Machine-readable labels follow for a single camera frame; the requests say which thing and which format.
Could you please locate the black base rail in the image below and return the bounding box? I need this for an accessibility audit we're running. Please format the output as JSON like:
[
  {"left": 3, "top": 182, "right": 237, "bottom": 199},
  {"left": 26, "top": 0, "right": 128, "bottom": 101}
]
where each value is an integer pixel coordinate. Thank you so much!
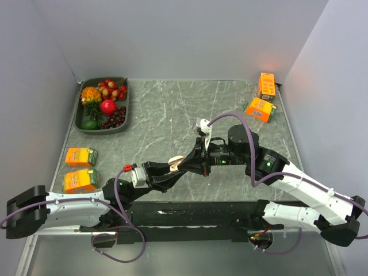
[{"left": 79, "top": 200, "right": 285, "bottom": 245}]

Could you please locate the orange juice box left lower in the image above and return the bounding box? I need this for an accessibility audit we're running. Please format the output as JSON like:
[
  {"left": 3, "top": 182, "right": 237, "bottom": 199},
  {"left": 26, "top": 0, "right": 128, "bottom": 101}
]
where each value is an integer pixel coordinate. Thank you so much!
[{"left": 63, "top": 168, "right": 101, "bottom": 194}]

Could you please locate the beige earbud charging case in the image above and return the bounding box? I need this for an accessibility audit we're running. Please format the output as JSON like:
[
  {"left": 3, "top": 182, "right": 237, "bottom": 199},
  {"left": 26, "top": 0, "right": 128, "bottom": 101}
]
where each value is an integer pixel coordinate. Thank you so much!
[{"left": 168, "top": 155, "right": 185, "bottom": 173}]

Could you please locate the red lychee bunch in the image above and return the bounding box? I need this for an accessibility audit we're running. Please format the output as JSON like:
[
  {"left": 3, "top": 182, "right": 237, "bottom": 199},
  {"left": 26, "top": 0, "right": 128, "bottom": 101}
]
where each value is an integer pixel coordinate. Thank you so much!
[{"left": 97, "top": 78, "right": 128, "bottom": 101}]

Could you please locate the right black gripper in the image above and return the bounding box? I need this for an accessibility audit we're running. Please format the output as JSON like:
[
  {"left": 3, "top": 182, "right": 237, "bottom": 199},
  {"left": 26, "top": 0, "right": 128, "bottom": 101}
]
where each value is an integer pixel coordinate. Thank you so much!
[{"left": 177, "top": 135, "right": 248, "bottom": 176}]

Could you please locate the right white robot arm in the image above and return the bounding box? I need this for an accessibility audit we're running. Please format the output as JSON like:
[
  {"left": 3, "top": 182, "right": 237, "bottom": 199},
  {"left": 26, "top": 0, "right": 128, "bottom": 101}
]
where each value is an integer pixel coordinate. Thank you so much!
[{"left": 178, "top": 125, "right": 365, "bottom": 247}]

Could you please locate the orange juice box tilted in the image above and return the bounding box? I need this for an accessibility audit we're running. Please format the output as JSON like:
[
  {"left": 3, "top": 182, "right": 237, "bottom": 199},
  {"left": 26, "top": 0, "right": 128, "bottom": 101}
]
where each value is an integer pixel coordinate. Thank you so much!
[{"left": 244, "top": 97, "right": 277, "bottom": 122}]

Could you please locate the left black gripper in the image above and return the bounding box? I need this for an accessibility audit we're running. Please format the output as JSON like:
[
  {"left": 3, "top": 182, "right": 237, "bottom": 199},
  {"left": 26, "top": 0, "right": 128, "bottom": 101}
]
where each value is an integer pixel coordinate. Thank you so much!
[{"left": 125, "top": 161, "right": 187, "bottom": 203}]

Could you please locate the orange juice box left upper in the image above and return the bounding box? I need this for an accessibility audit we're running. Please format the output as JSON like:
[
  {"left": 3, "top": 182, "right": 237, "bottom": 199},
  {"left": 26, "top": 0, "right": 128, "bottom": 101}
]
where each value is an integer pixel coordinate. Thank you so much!
[{"left": 65, "top": 147, "right": 98, "bottom": 167}]

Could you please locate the orange pineapple toy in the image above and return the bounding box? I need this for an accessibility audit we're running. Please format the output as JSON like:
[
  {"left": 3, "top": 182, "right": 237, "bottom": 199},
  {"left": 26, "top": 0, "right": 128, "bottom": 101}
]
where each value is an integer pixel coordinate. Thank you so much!
[{"left": 80, "top": 86, "right": 102, "bottom": 121}]

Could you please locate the grey fruit tray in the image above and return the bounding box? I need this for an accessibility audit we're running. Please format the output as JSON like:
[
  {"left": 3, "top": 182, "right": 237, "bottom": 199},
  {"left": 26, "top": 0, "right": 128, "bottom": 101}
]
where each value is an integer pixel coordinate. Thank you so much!
[{"left": 74, "top": 76, "right": 130, "bottom": 135}]

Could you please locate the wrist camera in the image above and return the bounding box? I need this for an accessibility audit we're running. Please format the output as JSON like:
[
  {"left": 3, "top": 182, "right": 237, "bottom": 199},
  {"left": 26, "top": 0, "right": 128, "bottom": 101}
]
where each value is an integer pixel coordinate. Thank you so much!
[
  {"left": 124, "top": 164, "right": 148, "bottom": 189},
  {"left": 193, "top": 118, "right": 212, "bottom": 150}
]

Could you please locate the orange juice box far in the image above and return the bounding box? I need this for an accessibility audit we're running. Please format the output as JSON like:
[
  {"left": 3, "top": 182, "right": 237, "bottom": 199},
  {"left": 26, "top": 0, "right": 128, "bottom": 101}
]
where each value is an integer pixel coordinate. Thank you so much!
[{"left": 258, "top": 72, "right": 276, "bottom": 102}]

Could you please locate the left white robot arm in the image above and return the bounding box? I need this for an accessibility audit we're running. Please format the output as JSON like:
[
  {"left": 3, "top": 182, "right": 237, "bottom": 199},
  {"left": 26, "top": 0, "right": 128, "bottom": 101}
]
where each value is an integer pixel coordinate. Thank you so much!
[{"left": 1, "top": 162, "right": 185, "bottom": 239}]

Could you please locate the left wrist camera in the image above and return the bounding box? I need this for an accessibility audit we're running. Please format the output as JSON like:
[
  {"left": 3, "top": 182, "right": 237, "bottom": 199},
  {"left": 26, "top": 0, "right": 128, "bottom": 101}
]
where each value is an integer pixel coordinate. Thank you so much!
[{"left": 124, "top": 164, "right": 148, "bottom": 189}]

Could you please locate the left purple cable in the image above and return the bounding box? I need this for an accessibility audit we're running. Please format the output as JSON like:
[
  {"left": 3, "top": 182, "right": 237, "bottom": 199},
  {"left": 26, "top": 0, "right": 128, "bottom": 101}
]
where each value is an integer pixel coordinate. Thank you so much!
[{"left": 0, "top": 168, "right": 147, "bottom": 263}]

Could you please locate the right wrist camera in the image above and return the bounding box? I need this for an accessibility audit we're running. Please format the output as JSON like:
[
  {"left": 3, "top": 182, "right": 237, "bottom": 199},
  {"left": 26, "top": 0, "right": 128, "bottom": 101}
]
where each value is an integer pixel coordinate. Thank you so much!
[{"left": 193, "top": 118, "right": 212, "bottom": 150}]

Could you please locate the green avocado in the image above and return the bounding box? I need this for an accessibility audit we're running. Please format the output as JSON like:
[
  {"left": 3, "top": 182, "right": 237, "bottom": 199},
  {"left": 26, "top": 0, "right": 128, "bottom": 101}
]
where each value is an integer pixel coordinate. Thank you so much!
[{"left": 80, "top": 120, "right": 100, "bottom": 131}]

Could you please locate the red apple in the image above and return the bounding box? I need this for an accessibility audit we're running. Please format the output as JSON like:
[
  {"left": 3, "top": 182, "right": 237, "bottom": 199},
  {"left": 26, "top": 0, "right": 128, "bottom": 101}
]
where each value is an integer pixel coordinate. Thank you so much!
[{"left": 100, "top": 99, "right": 118, "bottom": 115}]

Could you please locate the dark grape bunch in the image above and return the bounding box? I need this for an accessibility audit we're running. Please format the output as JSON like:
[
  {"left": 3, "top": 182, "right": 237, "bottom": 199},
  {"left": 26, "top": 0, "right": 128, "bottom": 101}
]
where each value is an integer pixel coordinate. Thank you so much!
[{"left": 101, "top": 106, "right": 127, "bottom": 129}]

